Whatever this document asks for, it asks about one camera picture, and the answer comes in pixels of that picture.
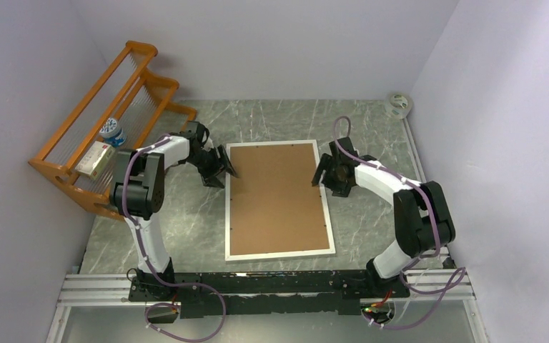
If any blue white round tin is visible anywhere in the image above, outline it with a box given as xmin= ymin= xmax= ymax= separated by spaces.
xmin=99 ymin=118 xmax=127 ymax=148

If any orange wooden rack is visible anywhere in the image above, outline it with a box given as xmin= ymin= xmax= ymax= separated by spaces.
xmin=29 ymin=41 xmax=197 ymax=220

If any brown frame backing board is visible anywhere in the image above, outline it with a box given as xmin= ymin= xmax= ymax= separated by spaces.
xmin=229 ymin=143 xmax=331 ymax=257

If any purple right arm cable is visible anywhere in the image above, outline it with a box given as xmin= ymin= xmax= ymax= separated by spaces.
xmin=333 ymin=116 xmax=468 ymax=332

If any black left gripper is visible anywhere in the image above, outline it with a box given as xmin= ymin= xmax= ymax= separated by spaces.
xmin=185 ymin=145 xmax=238 ymax=189

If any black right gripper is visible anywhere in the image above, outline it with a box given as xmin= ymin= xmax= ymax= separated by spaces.
xmin=312 ymin=153 xmax=352 ymax=197

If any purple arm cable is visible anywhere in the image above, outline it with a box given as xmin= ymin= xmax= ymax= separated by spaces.
xmin=120 ymin=134 xmax=228 ymax=343
xmin=333 ymin=116 xmax=468 ymax=332

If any white picture frame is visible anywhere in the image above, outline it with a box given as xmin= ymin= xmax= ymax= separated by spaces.
xmin=223 ymin=139 xmax=337 ymax=262

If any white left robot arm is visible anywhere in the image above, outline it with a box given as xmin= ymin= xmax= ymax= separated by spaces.
xmin=109 ymin=121 xmax=237 ymax=300

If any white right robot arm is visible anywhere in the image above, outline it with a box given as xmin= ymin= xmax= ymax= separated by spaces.
xmin=312 ymin=137 xmax=456 ymax=297

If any white red small box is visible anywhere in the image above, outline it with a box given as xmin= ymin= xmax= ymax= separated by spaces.
xmin=75 ymin=141 xmax=116 ymax=180

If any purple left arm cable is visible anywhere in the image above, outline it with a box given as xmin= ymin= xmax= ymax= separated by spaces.
xmin=120 ymin=134 xmax=228 ymax=343

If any aluminium rail frame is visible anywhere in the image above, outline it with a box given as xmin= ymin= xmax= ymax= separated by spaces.
xmin=44 ymin=118 xmax=491 ymax=343

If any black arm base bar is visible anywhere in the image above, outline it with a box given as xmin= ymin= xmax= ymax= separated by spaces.
xmin=129 ymin=269 xmax=410 ymax=319

